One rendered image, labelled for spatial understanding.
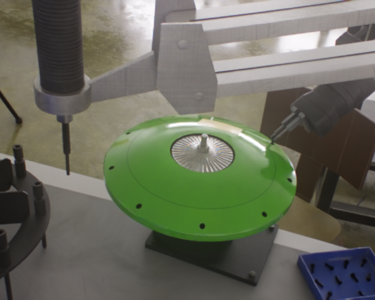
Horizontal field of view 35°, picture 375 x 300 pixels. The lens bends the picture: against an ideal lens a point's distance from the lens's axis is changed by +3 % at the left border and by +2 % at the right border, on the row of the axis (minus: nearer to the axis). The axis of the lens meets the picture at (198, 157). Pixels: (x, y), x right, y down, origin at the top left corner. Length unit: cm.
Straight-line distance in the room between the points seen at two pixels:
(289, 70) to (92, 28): 335
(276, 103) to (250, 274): 73
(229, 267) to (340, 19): 55
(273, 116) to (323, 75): 107
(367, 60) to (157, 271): 54
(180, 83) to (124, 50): 310
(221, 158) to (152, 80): 39
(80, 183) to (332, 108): 49
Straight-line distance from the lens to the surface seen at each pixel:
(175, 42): 50
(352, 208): 238
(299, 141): 163
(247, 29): 51
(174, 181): 86
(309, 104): 102
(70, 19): 50
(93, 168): 264
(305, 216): 157
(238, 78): 54
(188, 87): 52
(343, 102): 102
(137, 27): 392
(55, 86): 53
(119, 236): 102
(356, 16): 54
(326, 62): 57
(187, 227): 83
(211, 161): 91
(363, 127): 150
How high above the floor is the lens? 164
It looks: 37 degrees down
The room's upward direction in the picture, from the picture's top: 7 degrees clockwise
